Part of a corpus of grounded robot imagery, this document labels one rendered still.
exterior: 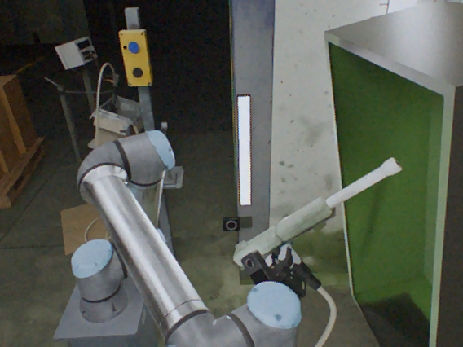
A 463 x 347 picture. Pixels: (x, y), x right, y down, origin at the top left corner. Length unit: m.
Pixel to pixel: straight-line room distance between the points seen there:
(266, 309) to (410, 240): 1.23
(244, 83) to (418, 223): 0.98
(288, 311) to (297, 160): 1.40
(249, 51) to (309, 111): 0.41
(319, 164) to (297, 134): 0.22
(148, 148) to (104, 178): 0.15
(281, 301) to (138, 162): 0.52
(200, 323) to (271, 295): 0.13
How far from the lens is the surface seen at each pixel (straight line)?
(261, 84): 1.79
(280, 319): 0.64
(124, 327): 1.56
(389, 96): 1.38
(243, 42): 1.74
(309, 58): 1.80
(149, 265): 0.71
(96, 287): 1.50
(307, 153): 1.97
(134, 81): 1.97
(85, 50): 3.63
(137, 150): 0.98
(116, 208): 0.82
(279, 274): 0.88
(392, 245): 1.77
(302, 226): 0.91
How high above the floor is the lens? 1.82
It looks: 30 degrees down
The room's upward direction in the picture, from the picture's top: 2 degrees counter-clockwise
